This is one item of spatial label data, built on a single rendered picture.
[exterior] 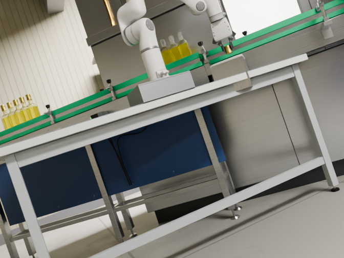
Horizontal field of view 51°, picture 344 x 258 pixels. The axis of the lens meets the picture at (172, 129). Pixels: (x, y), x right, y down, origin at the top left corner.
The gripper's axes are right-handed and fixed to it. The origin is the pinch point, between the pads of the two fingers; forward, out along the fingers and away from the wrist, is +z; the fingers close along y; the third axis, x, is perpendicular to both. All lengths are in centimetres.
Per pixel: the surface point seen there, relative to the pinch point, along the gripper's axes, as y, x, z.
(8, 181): 170, 2, 29
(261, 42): -17.6, -12.4, 5.7
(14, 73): 253, -182, -45
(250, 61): -8.4, -8.5, 13.0
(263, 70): -13.6, 14.7, 15.7
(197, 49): 20.2, -31.7, -2.6
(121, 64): 74, -38, -12
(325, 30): -50, -8, 12
